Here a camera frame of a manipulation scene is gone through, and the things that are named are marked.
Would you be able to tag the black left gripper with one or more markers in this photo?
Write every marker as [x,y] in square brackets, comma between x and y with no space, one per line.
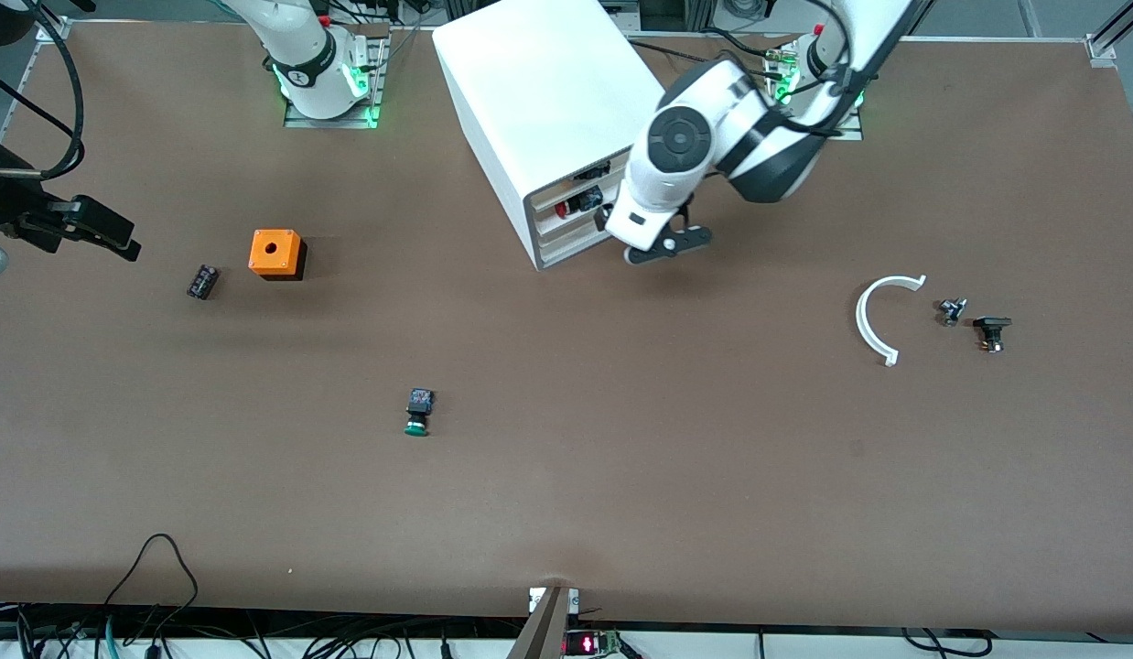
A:
[599,220]

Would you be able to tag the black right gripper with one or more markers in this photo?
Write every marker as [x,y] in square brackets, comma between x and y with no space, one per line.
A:
[5,203]

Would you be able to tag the red push button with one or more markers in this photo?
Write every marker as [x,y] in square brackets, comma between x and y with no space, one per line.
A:
[563,210]

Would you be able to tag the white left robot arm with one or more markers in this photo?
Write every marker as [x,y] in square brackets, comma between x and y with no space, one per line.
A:
[713,137]

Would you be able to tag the green push button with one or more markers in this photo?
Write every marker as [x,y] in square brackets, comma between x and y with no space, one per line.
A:
[418,414]

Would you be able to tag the black part inside cabinet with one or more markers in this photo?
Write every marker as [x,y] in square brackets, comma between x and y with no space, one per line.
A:
[592,171]

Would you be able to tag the small black contact block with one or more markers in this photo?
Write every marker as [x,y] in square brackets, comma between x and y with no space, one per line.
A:
[202,281]

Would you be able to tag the orange box with hole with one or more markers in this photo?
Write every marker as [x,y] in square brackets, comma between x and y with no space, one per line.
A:
[275,252]

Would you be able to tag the silver metal pipe fitting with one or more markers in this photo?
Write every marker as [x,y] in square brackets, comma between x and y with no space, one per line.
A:
[951,312]

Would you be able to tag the aluminium profile bar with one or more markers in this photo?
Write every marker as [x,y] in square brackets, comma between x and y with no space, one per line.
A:
[541,631]

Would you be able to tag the circuit board with red display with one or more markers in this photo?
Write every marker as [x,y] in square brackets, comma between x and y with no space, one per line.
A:
[592,643]

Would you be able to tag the aluminium frame corner bracket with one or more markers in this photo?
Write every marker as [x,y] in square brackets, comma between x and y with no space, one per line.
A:
[1101,49]
[52,29]

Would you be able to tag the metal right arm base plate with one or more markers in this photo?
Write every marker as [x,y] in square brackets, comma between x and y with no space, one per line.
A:
[374,55]

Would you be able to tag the black flat-cap push switch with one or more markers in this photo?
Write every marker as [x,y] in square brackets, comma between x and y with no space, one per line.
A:
[991,328]

